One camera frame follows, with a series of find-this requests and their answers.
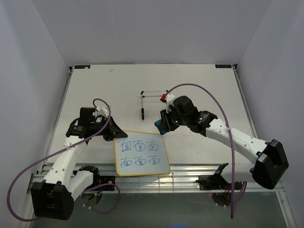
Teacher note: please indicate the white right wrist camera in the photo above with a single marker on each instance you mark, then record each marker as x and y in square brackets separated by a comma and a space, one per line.
[168, 100]

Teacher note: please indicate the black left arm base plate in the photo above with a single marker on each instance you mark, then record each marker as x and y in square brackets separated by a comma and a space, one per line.
[106, 182]

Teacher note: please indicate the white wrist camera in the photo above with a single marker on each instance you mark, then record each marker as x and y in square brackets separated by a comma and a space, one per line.
[168, 100]
[102, 111]

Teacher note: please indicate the blue whiteboard eraser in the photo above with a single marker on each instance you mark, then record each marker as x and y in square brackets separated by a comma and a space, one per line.
[157, 124]

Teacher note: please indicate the left blue corner label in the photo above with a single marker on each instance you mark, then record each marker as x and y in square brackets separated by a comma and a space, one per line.
[82, 67]

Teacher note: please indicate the yellow framed small whiteboard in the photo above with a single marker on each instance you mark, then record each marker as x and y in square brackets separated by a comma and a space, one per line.
[141, 154]

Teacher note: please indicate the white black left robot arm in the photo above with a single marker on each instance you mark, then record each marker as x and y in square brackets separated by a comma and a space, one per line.
[55, 195]

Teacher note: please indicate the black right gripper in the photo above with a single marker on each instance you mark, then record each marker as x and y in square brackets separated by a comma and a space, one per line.
[165, 118]

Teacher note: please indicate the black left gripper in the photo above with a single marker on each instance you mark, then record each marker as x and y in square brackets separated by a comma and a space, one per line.
[114, 131]

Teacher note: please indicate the blue corner label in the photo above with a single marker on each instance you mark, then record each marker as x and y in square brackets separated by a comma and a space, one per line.
[223, 66]
[82, 67]

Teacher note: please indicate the black wire whiteboard stand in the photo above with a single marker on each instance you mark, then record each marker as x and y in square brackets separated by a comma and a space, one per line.
[148, 97]

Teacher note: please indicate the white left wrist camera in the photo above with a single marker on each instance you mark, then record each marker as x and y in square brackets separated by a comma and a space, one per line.
[102, 111]

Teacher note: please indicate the right blue corner label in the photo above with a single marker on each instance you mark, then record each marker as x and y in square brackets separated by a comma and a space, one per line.
[223, 66]

